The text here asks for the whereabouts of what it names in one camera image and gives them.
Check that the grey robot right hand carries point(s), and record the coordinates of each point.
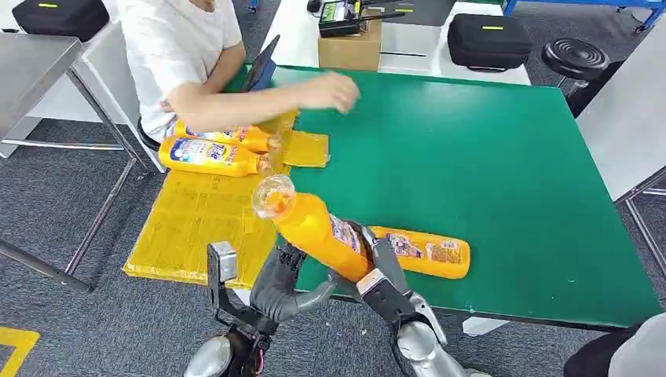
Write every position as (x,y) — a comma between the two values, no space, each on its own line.
(390,260)

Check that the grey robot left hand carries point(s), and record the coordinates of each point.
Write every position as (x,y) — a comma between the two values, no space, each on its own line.
(273,291)

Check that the orange drink bottle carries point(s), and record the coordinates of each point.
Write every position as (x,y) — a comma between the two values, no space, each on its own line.
(208,156)
(244,138)
(437,255)
(312,229)

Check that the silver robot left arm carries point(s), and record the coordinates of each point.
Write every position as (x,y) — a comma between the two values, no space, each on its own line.
(208,359)

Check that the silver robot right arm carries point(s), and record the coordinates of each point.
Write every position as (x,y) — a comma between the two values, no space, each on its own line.
(421,348)

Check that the yellow sheet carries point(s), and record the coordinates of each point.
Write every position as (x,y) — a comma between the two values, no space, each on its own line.
(197,224)

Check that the green table mat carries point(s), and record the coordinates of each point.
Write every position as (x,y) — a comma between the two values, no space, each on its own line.
(468,172)

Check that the person's left hand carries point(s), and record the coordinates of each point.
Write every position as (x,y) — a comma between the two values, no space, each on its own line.
(330,91)

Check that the black chair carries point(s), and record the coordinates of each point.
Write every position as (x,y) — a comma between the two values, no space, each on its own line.
(145,138)

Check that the thin black rod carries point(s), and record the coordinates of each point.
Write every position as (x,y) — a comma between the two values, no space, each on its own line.
(403,53)

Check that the brown cardboard box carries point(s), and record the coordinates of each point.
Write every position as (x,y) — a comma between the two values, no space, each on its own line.
(348,52)

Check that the tablet in blue case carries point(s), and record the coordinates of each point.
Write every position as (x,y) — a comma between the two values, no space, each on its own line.
(262,67)

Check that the black case with yellow tag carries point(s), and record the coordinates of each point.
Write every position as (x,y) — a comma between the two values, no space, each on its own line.
(60,18)
(489,41)

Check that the white table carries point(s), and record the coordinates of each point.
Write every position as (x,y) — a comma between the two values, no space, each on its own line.
(296,31)

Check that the black remote controller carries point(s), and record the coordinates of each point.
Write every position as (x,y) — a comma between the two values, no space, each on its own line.
(338,18)

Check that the person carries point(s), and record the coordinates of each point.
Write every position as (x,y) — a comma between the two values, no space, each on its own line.
(166,52)

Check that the pale grey rounded object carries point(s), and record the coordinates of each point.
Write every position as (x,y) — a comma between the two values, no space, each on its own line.
(640,348)

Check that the small black device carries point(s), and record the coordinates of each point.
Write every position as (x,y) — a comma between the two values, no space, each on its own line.
(314,5)

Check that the grey table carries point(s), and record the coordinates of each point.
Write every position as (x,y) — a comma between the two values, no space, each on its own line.
(624,125)

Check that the black round stool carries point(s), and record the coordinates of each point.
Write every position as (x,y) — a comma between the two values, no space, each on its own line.
(575,58)

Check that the steel table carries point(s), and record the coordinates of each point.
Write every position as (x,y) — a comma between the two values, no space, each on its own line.
(26,73)

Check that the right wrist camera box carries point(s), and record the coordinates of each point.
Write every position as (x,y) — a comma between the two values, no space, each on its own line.
(382,302)

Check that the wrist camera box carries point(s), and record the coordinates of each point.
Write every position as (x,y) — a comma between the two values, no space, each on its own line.
(382,302)
(222,260)

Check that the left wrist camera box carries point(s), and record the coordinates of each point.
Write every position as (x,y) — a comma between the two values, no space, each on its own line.
(222,260)

